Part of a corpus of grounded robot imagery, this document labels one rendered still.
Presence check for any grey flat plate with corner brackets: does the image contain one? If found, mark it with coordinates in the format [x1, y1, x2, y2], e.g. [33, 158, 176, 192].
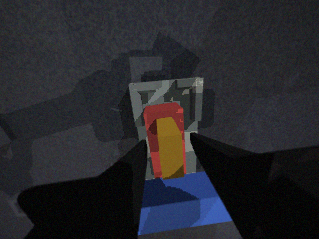
[128, 77, 203, 180]

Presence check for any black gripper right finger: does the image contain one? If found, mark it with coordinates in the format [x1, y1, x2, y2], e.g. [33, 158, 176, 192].
[190, 132, 319, 239]

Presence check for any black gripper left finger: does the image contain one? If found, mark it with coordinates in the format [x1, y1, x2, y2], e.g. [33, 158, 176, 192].
[17, 139, 147, 239]

